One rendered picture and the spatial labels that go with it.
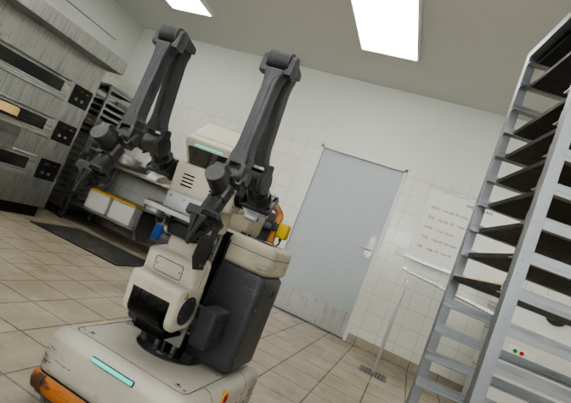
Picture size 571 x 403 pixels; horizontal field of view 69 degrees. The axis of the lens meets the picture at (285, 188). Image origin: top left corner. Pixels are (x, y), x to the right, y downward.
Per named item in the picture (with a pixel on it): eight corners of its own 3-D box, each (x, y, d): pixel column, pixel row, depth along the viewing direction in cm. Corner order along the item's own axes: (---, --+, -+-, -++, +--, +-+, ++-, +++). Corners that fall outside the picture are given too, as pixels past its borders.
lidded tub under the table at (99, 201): (81, 205, 531) (89, 186, 533) (106, 211, 573) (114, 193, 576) (102, 215, 517) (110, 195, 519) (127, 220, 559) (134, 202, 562)
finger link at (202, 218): (189, 239, 108) (209, 212, 113) (168, 229, 111) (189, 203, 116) (196, 252, 114) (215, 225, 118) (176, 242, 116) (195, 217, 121)
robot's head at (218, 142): (209, 154, 167) (208, 120, 159) (254, 170, 160) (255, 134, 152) (186, 169, 157) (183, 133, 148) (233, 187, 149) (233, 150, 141)
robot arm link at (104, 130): (143, 140, 141) (124, 133, 144) (129, 115, 131) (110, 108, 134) (120, 165, 135) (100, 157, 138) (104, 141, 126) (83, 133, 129)
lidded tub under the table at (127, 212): (104, 216, 516) (112, 196, 519) (127, 221, 559) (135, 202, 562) (127, 226, 503) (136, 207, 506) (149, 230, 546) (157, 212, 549)
